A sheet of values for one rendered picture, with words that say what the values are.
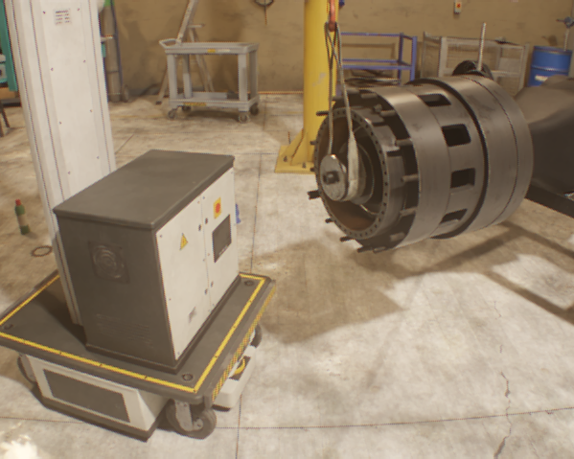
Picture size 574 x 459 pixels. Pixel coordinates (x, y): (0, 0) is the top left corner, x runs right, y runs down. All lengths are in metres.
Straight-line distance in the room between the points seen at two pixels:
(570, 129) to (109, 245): 1.70
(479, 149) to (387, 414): 0.99
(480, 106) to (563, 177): 0.69
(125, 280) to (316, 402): 0.87
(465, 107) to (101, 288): 1.22
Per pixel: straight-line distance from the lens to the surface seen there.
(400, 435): 1.79
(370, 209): 1.57
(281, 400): 1.86
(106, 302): 1.49
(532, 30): 8.35
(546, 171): 2.05
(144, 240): 1.27
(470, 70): 1.89
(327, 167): 1.46
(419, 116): 1.39
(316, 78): 3.94
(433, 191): 1.36
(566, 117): 2.04
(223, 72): 7.45
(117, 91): 7.33
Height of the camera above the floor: 1.36
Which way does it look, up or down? 27 degrees down
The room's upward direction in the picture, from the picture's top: straight up
